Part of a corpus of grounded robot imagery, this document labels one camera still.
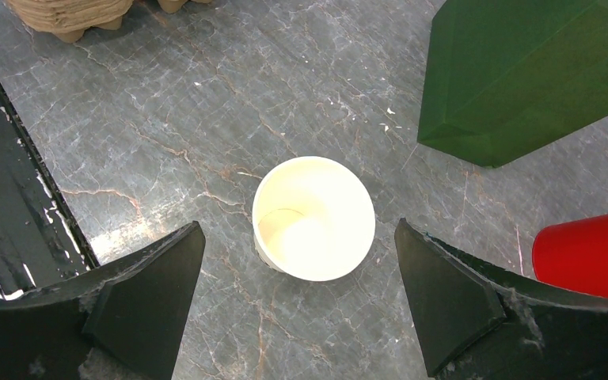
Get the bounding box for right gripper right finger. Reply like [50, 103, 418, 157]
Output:
[394, 219, 608, 379]

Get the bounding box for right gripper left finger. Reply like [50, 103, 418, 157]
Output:
[0, 222, 206, 379]

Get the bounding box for white paper coffee cup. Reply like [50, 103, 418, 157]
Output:
[251, 156, 376, 282]

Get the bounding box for red cup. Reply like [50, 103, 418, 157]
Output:
[532, 215, 608, 298]

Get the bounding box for green paper bag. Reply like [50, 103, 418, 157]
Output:
[417, 0, 608, 168]

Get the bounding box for brown cardboard cup carrier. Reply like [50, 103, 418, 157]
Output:
[5, 0, 213, 44]

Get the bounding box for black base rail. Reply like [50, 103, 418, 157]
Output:
[0, 82, 99, 301]

